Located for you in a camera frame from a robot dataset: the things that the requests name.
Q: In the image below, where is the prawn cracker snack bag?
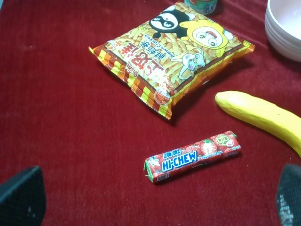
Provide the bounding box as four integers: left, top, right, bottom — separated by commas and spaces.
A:
90, 2, 254, 119

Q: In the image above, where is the yellow banana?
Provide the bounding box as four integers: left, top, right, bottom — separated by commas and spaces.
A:
215, 91, 301, 155

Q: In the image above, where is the small tin can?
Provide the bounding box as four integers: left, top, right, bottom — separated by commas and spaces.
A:
184, 0, 218, 15

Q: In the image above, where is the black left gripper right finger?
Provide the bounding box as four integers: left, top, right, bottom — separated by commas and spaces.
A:
276, 164, 301, 226

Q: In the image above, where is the Hi-Chew strawberry candy pack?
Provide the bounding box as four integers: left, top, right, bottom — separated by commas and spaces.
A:
143, 130, 241, 183

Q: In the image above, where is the red velvet tablecloth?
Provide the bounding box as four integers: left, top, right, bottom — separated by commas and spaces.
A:
0, 0, 301, 226

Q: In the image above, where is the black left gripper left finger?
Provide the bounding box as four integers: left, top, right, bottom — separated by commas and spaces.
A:
0, 166, 46, 226

